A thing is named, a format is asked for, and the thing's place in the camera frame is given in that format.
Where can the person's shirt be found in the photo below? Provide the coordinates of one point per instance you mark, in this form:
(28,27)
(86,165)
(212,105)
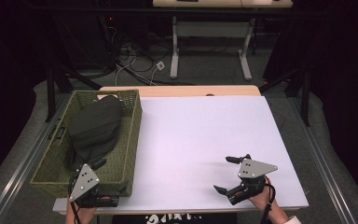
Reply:
(174,218)

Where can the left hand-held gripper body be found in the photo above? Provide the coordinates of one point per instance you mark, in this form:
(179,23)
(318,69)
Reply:
(85,182)

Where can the green woven basket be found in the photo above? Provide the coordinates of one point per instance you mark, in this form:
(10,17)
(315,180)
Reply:
(124,146)

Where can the person's right hand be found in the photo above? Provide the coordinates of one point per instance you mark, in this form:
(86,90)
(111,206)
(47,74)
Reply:
(262,199)

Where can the dark cloth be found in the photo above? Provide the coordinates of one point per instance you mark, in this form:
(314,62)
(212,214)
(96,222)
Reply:
(94,130)

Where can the white power adapter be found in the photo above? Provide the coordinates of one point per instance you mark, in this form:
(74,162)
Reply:
(160,65)

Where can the aluminium floor rail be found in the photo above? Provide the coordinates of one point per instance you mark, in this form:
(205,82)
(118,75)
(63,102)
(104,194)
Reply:
(21,168)
(323,161)

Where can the white-legged desk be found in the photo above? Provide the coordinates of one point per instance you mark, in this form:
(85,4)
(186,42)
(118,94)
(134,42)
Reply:
(211,29)

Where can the black metal bracket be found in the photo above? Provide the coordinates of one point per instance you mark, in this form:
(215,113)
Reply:
(57,132)

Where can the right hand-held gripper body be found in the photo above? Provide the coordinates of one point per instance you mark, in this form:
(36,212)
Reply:
(254,169)

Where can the white table cover sheet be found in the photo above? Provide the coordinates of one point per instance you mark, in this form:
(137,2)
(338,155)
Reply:
(199,140)

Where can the person's left hand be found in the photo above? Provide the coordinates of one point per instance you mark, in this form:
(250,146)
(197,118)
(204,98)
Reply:
(85,215)

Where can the black metal stand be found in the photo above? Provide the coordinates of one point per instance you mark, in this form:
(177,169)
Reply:
(306,96)
(51,93)

